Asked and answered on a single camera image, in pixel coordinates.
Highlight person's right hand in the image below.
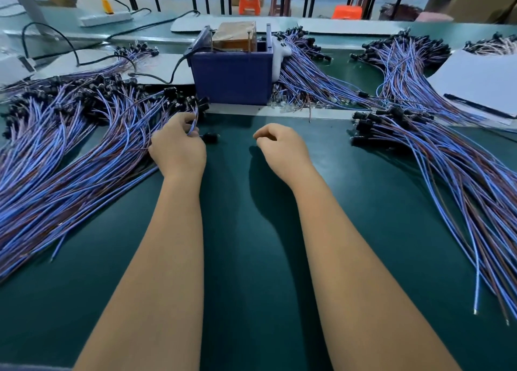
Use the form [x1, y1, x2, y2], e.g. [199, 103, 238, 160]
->
[254, 123, 316, 187]

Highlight pink plastic stool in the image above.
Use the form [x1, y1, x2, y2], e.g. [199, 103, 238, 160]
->
[415, 12, 454, 23]

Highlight white power strip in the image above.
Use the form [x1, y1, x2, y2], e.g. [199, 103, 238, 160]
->
[78, 11, 134, 27]

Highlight black pen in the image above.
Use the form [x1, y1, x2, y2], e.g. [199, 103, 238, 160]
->
[443, 93, 516, 119]

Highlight white paper sheet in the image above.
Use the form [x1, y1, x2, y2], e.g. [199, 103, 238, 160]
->
[428, 50, 517, 121]

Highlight person's left hand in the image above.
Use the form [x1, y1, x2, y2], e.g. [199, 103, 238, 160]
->
[149, 112, 208, 182]

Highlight person's right forearm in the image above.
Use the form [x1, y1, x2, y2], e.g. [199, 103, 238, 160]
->
[291, 173, 462, 371]

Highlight white plastic device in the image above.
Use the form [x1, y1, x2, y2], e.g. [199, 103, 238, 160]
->
[0, 51, 35, 85]

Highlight white flat mat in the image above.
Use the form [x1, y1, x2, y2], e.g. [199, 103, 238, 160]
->
[34, 48, 195, 83]
[299, 18, 405, 36]
[171, 15, 298, 34]

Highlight pile of wired lamps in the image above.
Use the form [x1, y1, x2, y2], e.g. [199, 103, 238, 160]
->
[0, 69, 219, 283]
[350, 105, 517, 326]

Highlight person's left forearm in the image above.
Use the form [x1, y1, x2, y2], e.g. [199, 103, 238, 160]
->
[74, 173, 203, 371]

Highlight blue plastic tester box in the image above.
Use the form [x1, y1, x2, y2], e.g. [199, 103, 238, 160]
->
[190, 23, 277, 105]

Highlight black power cable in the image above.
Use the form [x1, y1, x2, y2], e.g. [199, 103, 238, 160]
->
[22, 8, 200, 65]

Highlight brown cardboard block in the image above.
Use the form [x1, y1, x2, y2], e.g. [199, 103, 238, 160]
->
[212, 21, 258, 53]

